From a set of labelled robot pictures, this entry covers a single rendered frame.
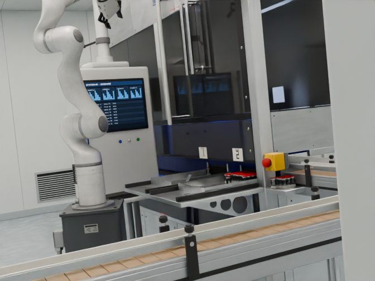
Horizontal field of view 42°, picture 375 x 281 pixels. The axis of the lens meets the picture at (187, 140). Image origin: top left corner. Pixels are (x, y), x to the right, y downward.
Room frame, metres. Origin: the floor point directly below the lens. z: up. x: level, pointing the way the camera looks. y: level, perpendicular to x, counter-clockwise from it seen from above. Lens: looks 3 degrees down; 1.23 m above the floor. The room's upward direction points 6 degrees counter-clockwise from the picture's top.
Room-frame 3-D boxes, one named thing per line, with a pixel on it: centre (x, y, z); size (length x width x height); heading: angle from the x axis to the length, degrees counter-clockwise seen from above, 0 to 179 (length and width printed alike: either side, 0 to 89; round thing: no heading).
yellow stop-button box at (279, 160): (2.05, -0.36, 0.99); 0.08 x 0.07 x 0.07; 116
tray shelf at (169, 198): (2.35, -0.01, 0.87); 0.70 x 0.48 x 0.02; 26
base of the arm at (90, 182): (2.18, 0.45, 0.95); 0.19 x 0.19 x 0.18
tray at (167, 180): (2.53, 0.00, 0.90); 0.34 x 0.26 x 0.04; 116
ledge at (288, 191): (2.06, -0.41, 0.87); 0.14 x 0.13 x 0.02; 116
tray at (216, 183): (2.22, -0.15, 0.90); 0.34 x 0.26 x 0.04; 116
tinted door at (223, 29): (2.34, -0.20, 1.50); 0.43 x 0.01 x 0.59; 26
